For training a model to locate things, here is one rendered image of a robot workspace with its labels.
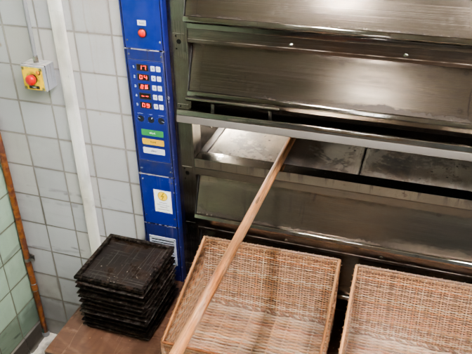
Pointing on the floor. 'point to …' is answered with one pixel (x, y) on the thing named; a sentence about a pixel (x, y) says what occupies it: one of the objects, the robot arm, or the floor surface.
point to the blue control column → (152, 12)
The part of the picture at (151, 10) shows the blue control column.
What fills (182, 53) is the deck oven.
